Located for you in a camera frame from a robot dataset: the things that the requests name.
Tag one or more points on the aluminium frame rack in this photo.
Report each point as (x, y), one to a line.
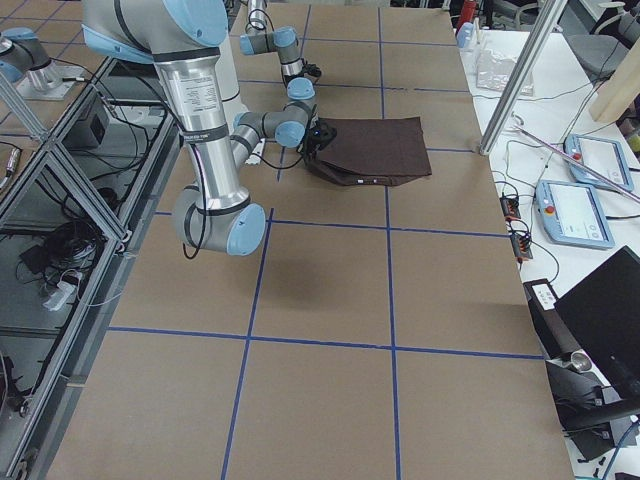
(90, 172)

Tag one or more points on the silver foil bag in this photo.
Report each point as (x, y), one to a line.
(493, 70)

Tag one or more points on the wooden plank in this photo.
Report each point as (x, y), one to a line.
(618, 32)

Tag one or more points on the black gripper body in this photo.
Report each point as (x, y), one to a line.
(314, 145)
(292, 78)

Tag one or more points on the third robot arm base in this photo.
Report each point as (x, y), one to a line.
(26, 63)

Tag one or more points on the black monitor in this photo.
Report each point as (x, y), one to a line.
(602, 314)

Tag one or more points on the blue teach pendant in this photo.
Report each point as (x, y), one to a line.
(571, 215)
(602, 155)

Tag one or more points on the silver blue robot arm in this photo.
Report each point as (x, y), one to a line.
(187, 42)
(261, 37)

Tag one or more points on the far blue teach pendant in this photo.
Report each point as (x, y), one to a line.
(602, 155)

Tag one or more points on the aluminium frame post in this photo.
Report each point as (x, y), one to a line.
(548, 17)

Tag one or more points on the near blue teach pendant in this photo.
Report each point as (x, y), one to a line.
(571, 215)

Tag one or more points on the white power strip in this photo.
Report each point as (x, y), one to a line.
(59, 297)

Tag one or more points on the black box with label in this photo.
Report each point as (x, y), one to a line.
(557, 341)

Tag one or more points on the brown t-shirt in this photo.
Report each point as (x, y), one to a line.
(387, 152)

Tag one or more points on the white reacher grabber tool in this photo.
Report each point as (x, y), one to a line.
(581, 172)

